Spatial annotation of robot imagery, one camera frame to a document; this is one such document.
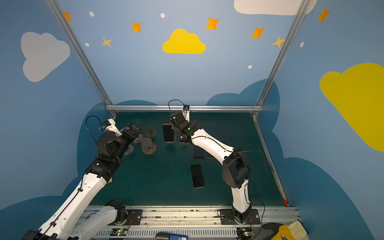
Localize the right aluminium frame post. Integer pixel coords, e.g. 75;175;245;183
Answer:
252;0;313;120

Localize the horizontal aluminium frame bar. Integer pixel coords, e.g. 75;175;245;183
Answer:
106;105;263;112

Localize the dark grey stand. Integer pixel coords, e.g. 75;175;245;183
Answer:
145;127;157;138

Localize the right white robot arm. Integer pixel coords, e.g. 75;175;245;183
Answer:
169;111;252;224

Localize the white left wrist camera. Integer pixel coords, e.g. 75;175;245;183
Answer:
101;119;122;137

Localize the aluminium frame post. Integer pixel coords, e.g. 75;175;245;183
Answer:
45;0;113;106
252;0;313;120

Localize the blue black tool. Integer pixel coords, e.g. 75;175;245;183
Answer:
155;232;189;240

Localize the wooden round phone stand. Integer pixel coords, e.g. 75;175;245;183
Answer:
141;138;157;155

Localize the left aluminium frame post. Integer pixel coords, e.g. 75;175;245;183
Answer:
45;0;113;106

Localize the pink phone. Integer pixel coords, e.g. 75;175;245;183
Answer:
162;124;175;143

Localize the yellow cloth bag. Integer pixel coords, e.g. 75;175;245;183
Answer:
272;221;308;240

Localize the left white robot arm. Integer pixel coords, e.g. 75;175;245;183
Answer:
23;119;141;240

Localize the green phone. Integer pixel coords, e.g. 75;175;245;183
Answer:
190;164;205;189

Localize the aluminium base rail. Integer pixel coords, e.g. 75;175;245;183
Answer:
79;205;301;240

